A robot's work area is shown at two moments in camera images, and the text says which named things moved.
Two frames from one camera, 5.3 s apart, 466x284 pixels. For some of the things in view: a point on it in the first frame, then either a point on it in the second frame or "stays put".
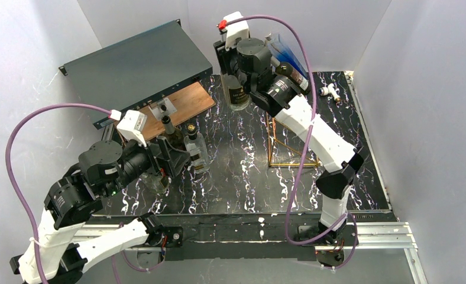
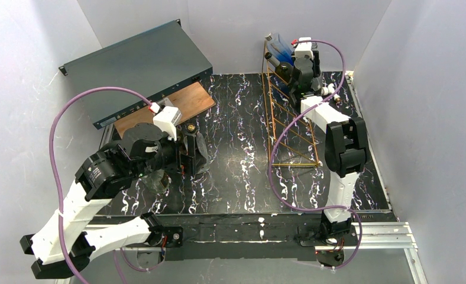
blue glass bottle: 284,54 stays put
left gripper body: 157,157 → 184,153
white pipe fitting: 330,90 stays put
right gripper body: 220,57 → 287,70
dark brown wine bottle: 289,73 stays put
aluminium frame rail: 397,235 stays put
